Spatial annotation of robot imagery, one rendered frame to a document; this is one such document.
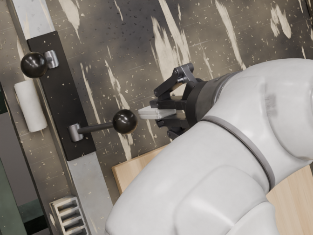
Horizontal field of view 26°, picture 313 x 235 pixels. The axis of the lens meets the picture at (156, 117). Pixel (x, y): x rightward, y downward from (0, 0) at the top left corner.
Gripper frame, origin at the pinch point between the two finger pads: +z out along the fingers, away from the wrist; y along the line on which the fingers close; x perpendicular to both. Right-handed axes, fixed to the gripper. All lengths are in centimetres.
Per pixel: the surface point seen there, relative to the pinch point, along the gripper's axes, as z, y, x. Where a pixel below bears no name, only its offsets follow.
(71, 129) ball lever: 9.7, 0.7, 10.5
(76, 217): 12.6, -13.3, 13.5
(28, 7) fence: 11.5, 20.7, 10.3
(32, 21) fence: 11.5, 18.5, 10.4
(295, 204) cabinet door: 13.6, -27.8, -27.4
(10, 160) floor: 208, -26, -15
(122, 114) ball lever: 0.3, 1.4, 5.1
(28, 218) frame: 156, -42, -5
